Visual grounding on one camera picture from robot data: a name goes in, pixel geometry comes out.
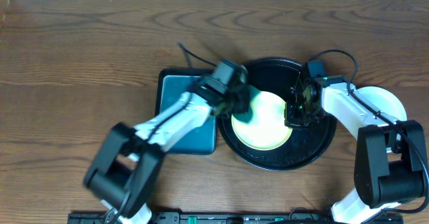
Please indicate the teal rectangular water tray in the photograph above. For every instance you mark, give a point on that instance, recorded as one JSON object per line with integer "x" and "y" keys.
{"x": 172, "y": 82}

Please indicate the pale green plate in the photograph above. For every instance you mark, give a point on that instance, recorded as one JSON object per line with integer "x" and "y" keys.
{"x": 385, "y": 101}

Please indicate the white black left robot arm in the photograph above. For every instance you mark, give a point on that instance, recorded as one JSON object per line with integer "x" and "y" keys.
{"x": 124, "y": 171}

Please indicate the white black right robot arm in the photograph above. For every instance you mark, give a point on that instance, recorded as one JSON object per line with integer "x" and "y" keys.
{"x": 391, "y": 167}

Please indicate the yellow plate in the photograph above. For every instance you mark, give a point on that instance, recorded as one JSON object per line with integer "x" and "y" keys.
{"x": 262, "y": 127}

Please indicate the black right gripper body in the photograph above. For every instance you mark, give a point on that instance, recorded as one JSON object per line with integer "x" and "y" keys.
{"x": 301, "y": 115}

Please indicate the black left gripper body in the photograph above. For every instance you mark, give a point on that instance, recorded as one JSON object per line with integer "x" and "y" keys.
{"x": 242, "y": 94}

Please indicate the black round tray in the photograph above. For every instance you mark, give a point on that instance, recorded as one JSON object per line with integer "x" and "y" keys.
{"x": 278, "y": 76}

